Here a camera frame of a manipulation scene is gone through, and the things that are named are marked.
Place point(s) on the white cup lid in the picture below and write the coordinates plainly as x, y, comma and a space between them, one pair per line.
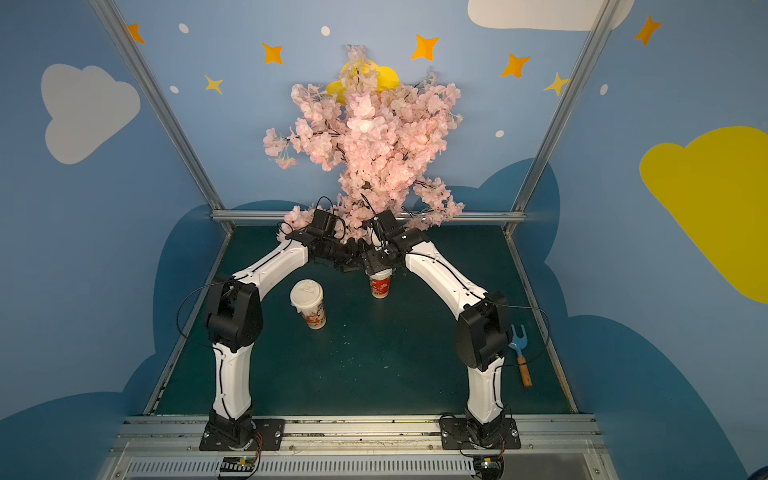
306, 294
382, 274

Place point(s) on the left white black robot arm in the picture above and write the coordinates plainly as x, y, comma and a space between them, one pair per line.
234, 316

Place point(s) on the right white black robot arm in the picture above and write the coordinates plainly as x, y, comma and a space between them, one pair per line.
484, 320

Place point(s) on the circuit board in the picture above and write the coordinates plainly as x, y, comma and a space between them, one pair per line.
487, 468
241, 467

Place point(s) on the pink cherry blossom tree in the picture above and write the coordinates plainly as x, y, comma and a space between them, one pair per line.
382, 135

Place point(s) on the left circuit board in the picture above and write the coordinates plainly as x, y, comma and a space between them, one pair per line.
241, 467

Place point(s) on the aluminium front rail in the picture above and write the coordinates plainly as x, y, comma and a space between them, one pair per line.
361, 447

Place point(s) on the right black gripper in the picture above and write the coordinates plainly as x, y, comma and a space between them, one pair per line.
377, 260

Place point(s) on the blue fork wooden handle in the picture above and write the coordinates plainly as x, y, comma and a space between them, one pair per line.
518, 343

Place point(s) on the right circuit board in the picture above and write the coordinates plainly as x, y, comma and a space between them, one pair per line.
487, 468

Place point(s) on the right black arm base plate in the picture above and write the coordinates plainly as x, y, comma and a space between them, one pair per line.
458, 433

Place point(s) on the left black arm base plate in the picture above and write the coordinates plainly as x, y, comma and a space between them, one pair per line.
270, 433

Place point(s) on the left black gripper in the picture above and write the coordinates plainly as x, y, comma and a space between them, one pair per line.
346, 258

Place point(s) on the red paper cup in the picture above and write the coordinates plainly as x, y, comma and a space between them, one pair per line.
379, 287
314, 315

